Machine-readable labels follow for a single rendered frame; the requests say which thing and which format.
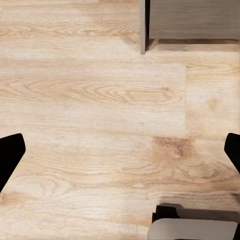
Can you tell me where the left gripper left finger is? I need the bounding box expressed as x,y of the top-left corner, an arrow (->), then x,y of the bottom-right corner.
0,133 -> 26,192

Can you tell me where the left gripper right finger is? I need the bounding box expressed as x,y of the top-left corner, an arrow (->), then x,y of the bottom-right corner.
224,133 -> 240,173

